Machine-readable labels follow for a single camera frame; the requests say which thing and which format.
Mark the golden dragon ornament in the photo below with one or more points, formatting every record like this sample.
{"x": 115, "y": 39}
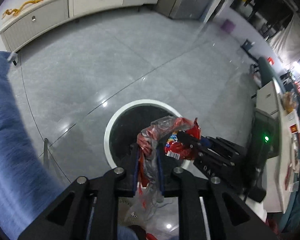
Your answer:
{"x": 17, "y": 11}

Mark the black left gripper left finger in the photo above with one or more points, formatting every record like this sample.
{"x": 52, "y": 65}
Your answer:
{"x": 132, "y": 169}

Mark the blue fluffy table cloth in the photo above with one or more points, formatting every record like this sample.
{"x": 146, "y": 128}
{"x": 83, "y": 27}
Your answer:
{"x": 33, "y": 205}

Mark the white TV cabinet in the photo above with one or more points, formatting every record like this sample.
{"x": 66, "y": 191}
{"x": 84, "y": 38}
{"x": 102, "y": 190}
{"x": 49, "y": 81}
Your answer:
{"x": 44, "y": 16}

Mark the green chair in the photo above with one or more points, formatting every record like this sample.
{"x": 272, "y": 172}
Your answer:
{"x": 267, "y": 73}

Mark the dark red sleeve forearm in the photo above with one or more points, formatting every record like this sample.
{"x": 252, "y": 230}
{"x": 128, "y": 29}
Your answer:
{"x": 272, "y": 224}

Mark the red snack bag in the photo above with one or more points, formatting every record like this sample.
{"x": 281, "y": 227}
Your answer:
{"x": 178, "y": 149}

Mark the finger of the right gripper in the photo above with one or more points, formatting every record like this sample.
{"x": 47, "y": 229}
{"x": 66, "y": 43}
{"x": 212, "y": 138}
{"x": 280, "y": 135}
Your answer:
{"x": 205, "y": 142}
{"x": 188, "y": 140}

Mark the clear red plastic wrapper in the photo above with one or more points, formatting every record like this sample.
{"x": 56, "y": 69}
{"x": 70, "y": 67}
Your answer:
{"x": 149, "y": 198}

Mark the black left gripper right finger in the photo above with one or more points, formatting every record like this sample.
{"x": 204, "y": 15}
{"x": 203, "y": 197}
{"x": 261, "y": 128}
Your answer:
{"x": 166, "y": 165}

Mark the white side table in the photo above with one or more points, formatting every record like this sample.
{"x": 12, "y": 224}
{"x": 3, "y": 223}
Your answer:
{"x": 283, "y": 164}

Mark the purple stool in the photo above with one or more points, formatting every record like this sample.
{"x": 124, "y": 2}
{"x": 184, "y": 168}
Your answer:
{"x": 228, "y": 26}

